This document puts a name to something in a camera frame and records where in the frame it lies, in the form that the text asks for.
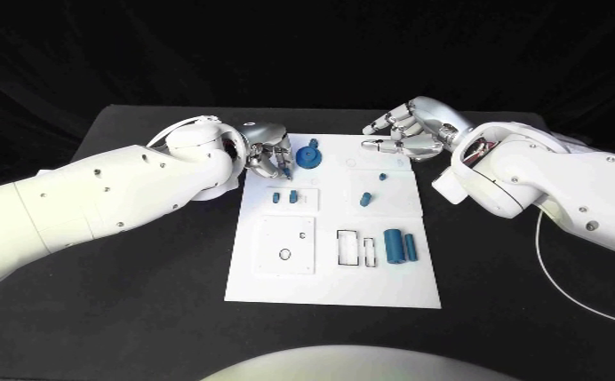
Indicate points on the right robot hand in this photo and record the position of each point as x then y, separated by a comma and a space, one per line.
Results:
432, 121

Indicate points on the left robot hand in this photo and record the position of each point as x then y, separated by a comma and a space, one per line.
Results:
266, 136

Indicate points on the small blue peg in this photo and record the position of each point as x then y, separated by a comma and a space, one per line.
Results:
288, 173

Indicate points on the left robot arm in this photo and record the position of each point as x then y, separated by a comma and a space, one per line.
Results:
121, 188

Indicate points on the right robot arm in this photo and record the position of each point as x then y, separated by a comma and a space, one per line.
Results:
529, 171

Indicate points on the white task board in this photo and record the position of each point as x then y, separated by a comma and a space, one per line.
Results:
337, 284

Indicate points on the blue gear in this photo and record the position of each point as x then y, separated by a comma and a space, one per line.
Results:
308, 156

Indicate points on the blue plug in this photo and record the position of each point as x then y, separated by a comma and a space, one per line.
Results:
366, 199

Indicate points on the slim blue cylinder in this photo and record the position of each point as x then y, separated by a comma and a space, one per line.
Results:
411, 247

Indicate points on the large blue cylinder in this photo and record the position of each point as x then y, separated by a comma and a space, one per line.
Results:
395, 246

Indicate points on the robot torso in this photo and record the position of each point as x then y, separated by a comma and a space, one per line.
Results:
360, 364

